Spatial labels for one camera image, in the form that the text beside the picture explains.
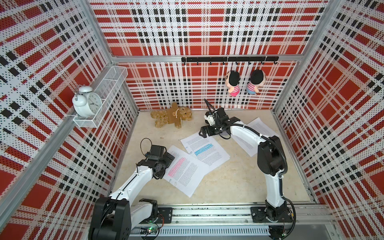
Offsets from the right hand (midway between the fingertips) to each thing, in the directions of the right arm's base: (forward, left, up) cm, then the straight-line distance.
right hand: (208, 130), depth 93 cm
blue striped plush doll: (+26, -32, +20) cm, 46 cm away
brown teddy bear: (+17, +24, -4) cm, 30 cm away
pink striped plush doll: (+26, -16, +18) cm, 36 cm away
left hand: (-18, +22, -7) cm, 29 cm away
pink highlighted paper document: (-23, +14, -12) cm, 29 cm away
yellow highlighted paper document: (+13, -41, -14) cm, 45 cm away
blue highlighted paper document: (-7, +1, -12) cm, 14 cm away
